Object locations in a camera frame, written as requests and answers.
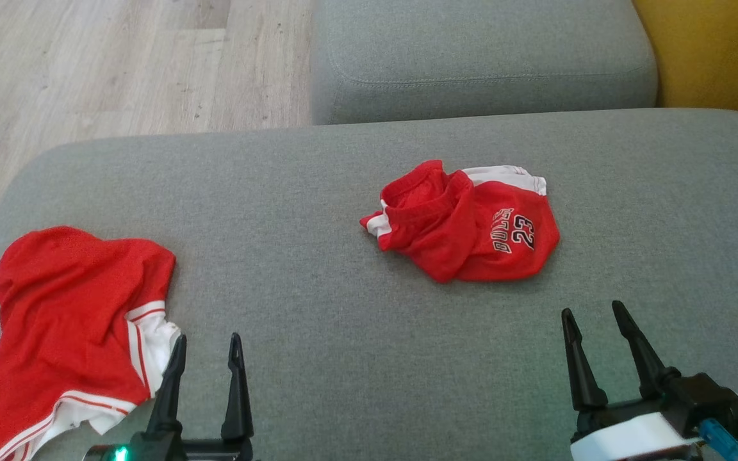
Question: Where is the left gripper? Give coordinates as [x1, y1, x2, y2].
[84, 332, 261, 461]

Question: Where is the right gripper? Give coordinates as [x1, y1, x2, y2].
[561, 300, 738, 461]

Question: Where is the red garment with white trim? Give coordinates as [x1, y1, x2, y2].
[0, 225, 183, 461]

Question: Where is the red garment with 23 print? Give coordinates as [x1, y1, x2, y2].
[360, 159, 561, 284]

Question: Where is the grey fabric sofa seat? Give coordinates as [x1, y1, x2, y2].
[0, 108, 738, 461]

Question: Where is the yellow upholstered furniture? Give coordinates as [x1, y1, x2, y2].
[632, 0, 738, 125]

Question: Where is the grey fabric sofa cushion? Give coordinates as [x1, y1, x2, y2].
[310, 0, 659, 125]

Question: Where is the blue cable connector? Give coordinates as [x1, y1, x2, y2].
[696, 419, 738, 461]

